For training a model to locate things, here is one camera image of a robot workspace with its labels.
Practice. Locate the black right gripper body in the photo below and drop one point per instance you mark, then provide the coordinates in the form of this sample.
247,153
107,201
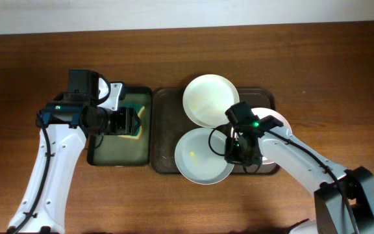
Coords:
237,154

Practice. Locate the green yellow sponge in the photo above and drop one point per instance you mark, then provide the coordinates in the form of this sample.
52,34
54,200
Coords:
135,106

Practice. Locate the cream plate top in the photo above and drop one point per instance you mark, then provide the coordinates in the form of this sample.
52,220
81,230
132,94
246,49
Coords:
207,97

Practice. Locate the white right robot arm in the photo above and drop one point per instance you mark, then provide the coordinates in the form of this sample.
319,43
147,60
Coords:
344,198

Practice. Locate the white plate right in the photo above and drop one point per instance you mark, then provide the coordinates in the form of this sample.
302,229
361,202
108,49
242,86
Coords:
262,112

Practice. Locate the brown serving tray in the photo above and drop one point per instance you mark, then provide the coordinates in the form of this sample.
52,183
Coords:
170,122

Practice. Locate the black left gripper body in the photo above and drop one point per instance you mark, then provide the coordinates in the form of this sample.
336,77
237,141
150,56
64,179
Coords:
119,121

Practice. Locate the black water tray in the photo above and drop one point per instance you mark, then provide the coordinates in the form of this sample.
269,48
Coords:
116,151

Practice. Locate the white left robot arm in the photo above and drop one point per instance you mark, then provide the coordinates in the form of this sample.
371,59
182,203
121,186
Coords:
65,124

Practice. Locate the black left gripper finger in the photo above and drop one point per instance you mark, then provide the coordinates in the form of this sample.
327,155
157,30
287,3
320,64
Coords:
138,128
138,114

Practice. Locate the grey white plate bottom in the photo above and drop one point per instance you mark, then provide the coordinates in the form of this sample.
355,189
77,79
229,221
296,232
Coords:
196,158

